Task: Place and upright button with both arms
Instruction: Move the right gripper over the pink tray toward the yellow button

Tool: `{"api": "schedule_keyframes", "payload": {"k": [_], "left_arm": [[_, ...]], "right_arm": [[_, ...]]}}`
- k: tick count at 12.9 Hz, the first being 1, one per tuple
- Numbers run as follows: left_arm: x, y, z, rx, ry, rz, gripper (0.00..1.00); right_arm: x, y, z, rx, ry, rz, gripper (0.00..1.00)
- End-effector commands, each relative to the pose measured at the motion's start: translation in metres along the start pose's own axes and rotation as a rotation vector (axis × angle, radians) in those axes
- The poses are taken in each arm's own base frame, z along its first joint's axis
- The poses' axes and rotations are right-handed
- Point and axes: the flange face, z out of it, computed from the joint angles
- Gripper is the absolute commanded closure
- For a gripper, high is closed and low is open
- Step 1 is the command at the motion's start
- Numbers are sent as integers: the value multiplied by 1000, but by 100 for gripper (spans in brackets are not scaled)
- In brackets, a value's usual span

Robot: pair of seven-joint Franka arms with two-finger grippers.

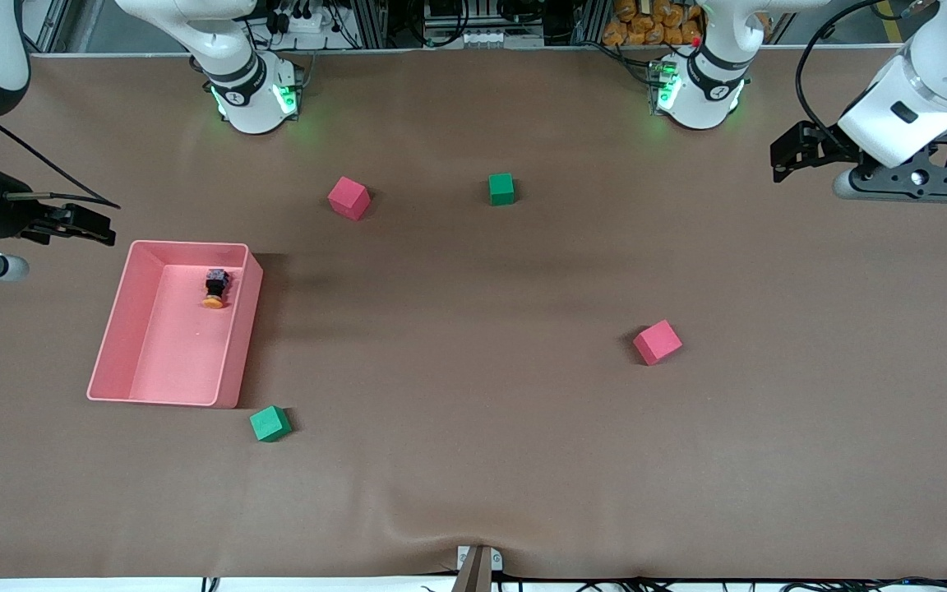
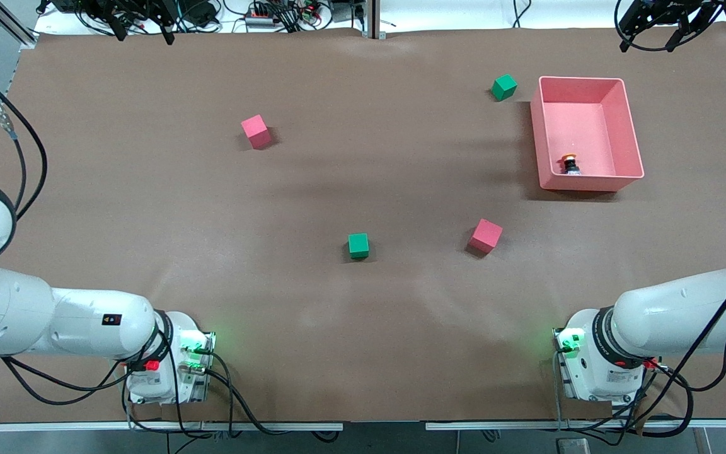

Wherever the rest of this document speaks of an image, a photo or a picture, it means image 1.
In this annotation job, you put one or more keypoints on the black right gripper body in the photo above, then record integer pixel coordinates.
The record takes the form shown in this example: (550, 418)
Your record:
(8, 213)

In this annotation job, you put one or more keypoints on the yellow push button switch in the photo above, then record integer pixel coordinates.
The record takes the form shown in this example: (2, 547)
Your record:
(216, 288)

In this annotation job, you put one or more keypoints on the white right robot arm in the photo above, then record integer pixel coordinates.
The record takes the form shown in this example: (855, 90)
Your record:
(247, 107)

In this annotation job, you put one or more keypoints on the pink plastic tray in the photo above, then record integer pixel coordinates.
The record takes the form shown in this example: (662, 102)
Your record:
(177, 345)

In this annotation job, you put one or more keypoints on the pile of orange objects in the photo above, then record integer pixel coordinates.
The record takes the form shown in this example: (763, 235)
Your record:
(646, 25)

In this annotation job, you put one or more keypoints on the pink cube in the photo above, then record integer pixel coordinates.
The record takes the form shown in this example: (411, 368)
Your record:
(658, 343)
(348, 198)

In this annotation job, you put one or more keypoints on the green cube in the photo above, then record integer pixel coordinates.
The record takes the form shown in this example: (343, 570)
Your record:
(501, 189)
(270, 424)

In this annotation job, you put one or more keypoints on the white power strip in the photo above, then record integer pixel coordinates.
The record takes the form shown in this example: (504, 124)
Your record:
(302, 22)

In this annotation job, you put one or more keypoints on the brown table cover mat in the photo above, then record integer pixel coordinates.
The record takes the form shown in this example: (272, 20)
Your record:
(473, 427)

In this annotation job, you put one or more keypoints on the brown post with metal bracket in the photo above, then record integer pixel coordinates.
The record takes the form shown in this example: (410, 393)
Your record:
(476, 571)

